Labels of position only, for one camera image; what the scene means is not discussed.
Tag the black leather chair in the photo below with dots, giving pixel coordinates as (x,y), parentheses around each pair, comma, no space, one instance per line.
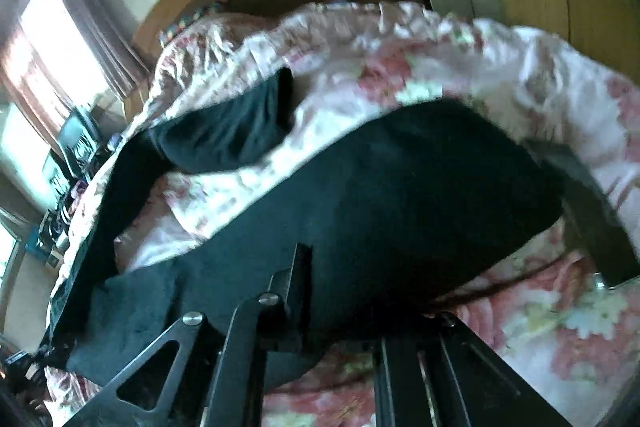
(80,154)

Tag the brown curtain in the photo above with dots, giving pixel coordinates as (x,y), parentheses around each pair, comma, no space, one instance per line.
(122,67)

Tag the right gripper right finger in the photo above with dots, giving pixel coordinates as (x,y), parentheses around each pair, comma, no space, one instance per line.
(439,373)

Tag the floral rose bedspread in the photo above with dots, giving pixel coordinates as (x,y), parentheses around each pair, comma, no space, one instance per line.
(546,309)

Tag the bright window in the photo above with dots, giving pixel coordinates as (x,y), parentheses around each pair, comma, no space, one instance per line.
(48,68)

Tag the colourful striped pillow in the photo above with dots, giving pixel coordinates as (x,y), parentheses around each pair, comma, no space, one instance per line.
(184,21)

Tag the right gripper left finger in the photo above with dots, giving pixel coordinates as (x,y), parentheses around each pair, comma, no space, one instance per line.
(188,377)

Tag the black pants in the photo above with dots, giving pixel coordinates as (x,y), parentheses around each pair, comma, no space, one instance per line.
(397,213)

